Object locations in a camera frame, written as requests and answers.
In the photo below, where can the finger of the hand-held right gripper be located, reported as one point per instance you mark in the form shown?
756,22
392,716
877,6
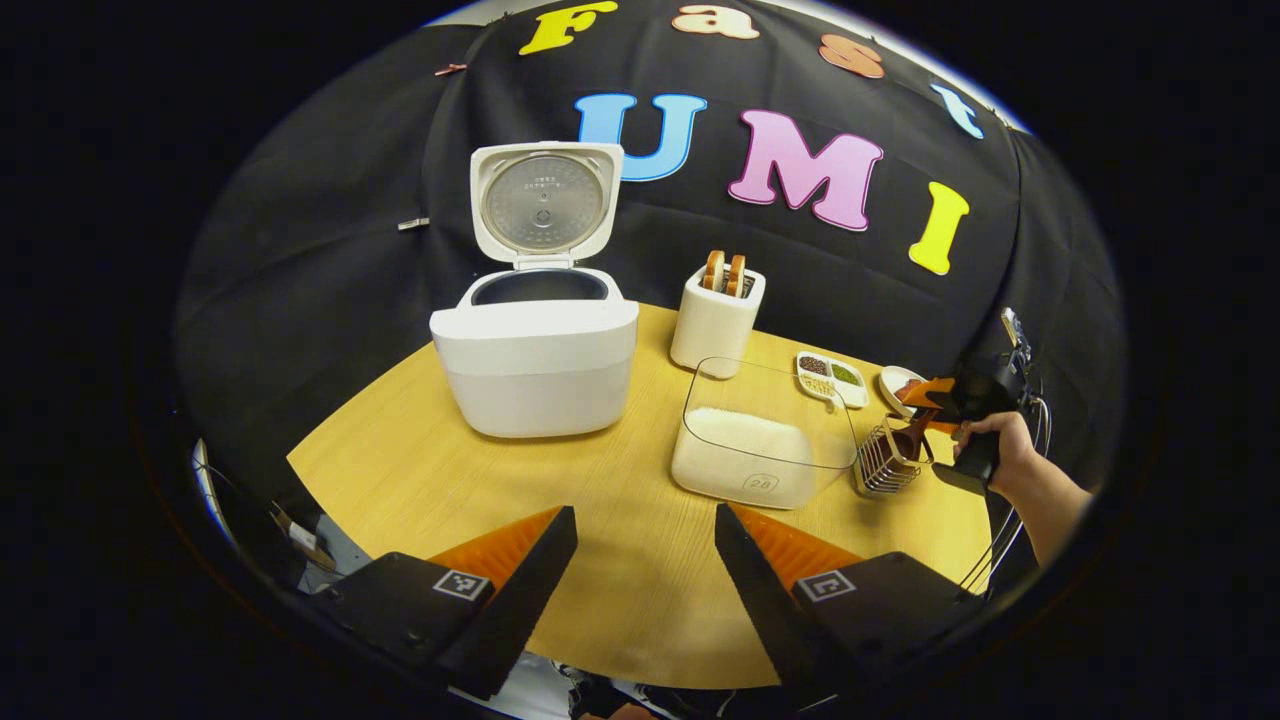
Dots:
943,424
928,390

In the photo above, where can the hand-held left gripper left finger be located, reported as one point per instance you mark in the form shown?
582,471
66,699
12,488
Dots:
525,590

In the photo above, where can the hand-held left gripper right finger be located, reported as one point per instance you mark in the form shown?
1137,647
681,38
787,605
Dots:
750,590

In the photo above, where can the wooden spoon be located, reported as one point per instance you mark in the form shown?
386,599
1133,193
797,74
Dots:
908,440

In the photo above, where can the clear container of rice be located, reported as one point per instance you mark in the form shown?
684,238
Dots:
740,460

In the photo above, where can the white rice cooker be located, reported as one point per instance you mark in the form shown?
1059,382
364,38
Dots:
540,360

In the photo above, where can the red meat slice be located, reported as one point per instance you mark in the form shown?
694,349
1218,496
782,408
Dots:
910,392

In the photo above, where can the white round plate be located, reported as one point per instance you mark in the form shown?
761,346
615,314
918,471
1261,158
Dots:
892,382

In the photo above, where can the white divided grain dish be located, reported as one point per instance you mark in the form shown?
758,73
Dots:
830,378

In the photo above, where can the toasted bread slice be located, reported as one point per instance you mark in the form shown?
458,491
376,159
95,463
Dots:
713,270
736,275

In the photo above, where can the white toaster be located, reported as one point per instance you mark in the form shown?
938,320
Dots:
712,325

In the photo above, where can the silver metal clip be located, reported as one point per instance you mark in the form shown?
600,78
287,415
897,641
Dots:
413,223

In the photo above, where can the black backdrop cloth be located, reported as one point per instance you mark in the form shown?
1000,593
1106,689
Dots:
330,250

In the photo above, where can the orange clip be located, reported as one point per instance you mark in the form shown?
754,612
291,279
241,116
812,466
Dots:
450,69

